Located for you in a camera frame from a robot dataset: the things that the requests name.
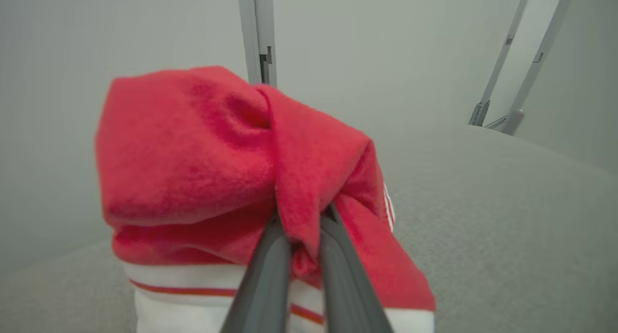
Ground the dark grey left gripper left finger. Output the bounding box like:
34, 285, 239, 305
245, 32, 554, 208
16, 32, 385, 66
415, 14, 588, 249
220, 216, 293, 333

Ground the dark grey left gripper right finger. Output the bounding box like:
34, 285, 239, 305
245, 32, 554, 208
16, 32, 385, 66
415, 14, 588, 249
319, 203, 394, 333

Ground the grey metal folding frame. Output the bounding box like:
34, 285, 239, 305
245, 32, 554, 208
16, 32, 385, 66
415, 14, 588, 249
468, 0, 578, 136

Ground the red jersey with white sleeves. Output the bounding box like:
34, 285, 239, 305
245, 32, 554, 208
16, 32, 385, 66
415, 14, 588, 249
95, 66, 436, 333

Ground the grey partition post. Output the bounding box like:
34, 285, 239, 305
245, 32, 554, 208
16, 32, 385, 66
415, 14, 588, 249
237, 0, 279, 88

